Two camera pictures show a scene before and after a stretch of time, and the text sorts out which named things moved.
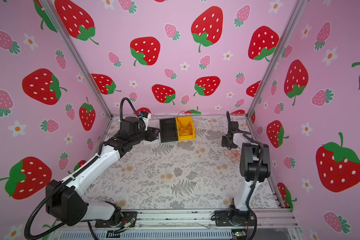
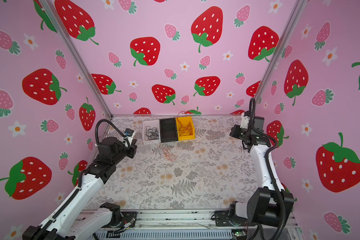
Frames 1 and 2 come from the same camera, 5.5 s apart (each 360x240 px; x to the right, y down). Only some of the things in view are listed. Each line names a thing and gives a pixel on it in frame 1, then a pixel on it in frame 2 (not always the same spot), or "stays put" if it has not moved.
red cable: (184, 129) stays put
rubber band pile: (234, 155) → (164, 150)
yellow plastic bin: (185, 128) stays put
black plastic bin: (168, 130) stays put
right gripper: (224, 141) → (236, 128)
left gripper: (150, 133) → (132, 150)
